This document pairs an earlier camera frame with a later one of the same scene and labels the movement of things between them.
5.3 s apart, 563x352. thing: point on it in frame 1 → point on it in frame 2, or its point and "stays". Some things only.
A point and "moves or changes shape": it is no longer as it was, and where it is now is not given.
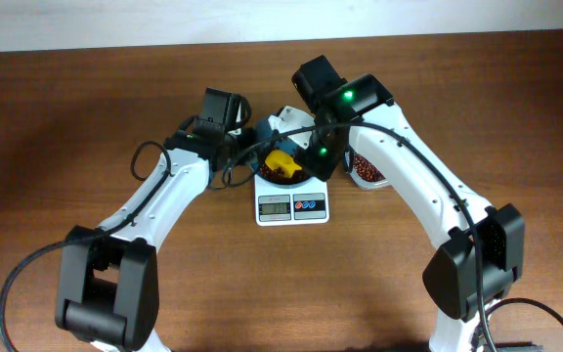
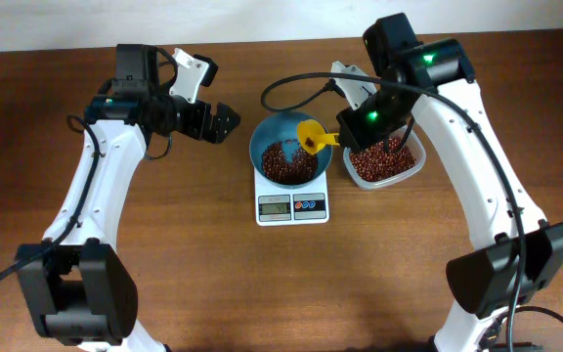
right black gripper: (323, 159) → (356, 135)
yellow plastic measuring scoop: (281, 158) moves or changes shape
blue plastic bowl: (265, 138) stays
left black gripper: (241, 148) → (195, 123)
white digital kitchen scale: (280, 205) stays
